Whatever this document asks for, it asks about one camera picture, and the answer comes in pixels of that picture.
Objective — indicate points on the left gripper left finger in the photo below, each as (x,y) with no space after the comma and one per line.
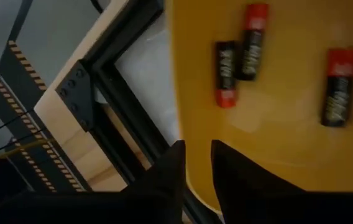
(133,205)

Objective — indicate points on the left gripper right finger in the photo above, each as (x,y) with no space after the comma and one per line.
(273,205)

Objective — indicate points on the batteries pair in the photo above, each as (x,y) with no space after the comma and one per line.
(339,87)

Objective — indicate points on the red black silver battery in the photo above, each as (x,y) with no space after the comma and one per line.
(252,43)
(226,71)

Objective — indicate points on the yellow plastic bin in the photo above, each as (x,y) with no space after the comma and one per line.
(288,149)

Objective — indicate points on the wooden table board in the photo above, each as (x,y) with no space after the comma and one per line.
(71,146)

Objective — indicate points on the black table frame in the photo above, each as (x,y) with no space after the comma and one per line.
(145,124)

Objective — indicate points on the black corner bracket plate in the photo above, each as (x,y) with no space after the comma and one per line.
(77,93)

